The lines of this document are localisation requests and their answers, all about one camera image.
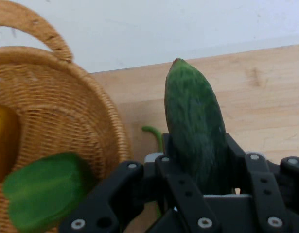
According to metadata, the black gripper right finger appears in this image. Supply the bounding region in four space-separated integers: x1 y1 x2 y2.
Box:
226 132 299 233

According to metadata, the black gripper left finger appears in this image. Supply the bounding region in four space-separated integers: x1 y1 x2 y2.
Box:
58 132 221 233

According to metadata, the dark green cucumber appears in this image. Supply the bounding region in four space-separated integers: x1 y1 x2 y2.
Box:
163 57 229 196

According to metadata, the long green chili pepper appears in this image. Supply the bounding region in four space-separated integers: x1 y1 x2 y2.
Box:
141 125 164 219

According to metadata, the bamboo cutting board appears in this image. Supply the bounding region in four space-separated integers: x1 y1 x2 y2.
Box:
90 43 299 233

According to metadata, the green bell pepper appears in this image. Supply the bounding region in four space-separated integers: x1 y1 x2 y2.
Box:
2 152 97 233

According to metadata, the woven wicker basket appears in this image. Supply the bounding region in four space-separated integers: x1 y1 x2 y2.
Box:
0 0 131 233

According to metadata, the yellow bell pepper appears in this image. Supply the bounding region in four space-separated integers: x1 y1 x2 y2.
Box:
0 103 20 185

